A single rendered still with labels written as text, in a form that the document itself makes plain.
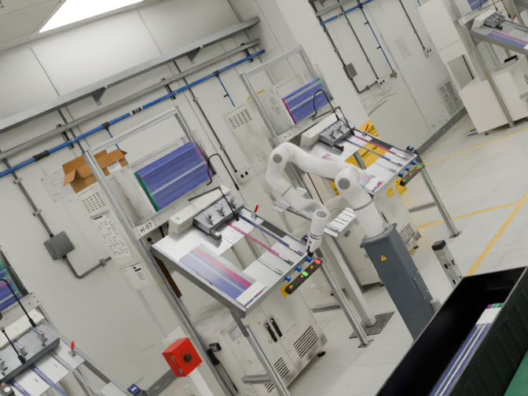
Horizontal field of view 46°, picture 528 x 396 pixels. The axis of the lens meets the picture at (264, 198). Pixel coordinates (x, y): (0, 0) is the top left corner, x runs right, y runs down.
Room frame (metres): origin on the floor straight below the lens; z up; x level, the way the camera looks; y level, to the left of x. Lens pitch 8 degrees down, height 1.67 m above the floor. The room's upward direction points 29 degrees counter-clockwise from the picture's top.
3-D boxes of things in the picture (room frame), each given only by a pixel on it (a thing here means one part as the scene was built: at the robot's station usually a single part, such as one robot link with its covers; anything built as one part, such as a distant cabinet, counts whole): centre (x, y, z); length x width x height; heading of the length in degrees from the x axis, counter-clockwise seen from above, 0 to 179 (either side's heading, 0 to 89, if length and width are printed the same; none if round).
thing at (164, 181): (3.96, 0.44, 1.52); 0.51 x 0.13 x 0.27; 133
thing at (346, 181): (3.40, -0.45, 1.00); 0.19 x 0.12 x 0.24; 156
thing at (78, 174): (4.11, 0.72, 1.82); 0.68 x 0.30 x 0.20; 133
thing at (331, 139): (4.87, -0.64, 0.65); 1.01 x 0.73 x 1.29; 43
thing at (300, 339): (4.01, 0.57, 0.31); 0.70 x 0.65 x 0.62; 133
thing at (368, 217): (3.43, -0.46, 0.79); 0.19 x 0.19 x 0.18
